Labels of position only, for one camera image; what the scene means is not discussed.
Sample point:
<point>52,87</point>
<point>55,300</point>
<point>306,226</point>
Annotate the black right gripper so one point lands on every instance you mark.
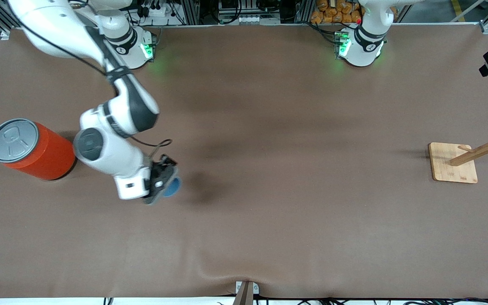
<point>162,169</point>

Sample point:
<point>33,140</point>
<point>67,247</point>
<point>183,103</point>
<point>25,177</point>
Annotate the light blue plastic cup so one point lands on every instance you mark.
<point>173,187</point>

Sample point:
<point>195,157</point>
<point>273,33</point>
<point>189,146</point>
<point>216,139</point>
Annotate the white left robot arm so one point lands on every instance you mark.
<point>364,53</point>

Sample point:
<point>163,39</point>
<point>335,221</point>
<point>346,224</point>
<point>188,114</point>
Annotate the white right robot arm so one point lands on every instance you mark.
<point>117,161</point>

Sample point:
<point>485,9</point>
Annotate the wooden cup rack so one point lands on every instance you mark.
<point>453,163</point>

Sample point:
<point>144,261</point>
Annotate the brown table mat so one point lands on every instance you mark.
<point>269,190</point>

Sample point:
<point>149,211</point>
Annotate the orange can with grey lid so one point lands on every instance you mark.
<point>36,148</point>

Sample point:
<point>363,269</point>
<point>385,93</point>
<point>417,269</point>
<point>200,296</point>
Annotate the white power strip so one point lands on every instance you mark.
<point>159,10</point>

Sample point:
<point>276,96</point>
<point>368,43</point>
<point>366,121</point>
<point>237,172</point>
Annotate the orange brown bread pile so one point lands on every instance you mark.
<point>335,12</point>

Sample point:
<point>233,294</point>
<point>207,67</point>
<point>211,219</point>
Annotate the white connector strip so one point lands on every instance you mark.
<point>252,19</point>

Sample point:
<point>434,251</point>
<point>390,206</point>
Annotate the metal table edge bracket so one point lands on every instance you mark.
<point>246,292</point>

